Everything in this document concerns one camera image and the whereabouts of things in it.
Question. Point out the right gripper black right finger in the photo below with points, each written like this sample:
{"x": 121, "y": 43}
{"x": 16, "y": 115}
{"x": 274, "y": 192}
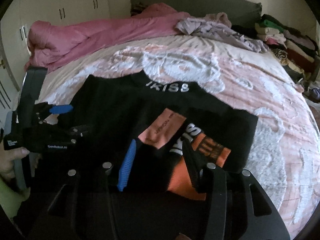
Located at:
{"x": 236, "y": 205}

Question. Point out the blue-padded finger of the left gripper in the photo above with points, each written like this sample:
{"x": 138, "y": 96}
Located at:
{"x": 60, "y": 109}

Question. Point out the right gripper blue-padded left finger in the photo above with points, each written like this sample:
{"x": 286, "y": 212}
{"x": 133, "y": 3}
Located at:
{"x": 75, "y": 197}

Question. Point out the black sweater with orange cuffs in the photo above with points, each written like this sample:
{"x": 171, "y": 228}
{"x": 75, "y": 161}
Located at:
{"x": 159, "y": 201}

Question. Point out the white bag with clothes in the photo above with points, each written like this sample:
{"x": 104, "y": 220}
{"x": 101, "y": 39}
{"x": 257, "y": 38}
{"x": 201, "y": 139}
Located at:
{"x": 311, "y": 90}

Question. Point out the stack of folded clothes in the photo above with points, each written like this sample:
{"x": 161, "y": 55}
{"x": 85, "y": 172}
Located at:
{"x": 298, "y": 54}

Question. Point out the person's left hand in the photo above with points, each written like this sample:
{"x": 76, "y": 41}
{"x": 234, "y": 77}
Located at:
{"x": 7, "y": 161}

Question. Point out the pink and white bedspread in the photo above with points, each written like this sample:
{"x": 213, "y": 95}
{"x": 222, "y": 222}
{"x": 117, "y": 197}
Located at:
{"x": 285, "y": 153}

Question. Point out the pink duvet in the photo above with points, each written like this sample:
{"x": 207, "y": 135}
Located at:
{"x": 53, "y": 46}

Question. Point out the beige bed sheet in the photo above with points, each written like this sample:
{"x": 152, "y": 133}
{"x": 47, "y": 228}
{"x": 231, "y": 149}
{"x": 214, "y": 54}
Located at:
{"x": 216, "y": 66}

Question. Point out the lilac crumpled garment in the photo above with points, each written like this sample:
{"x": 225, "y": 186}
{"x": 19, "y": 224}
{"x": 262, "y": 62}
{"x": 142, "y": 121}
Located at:
{"x": 206, "y": 28}

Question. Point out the dark green headboard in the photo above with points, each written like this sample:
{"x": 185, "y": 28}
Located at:
{"x": 240, "y": 12}

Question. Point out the cream wardrobe with black handles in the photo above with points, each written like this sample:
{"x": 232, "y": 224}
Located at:
{"x": 15, "y": 26}

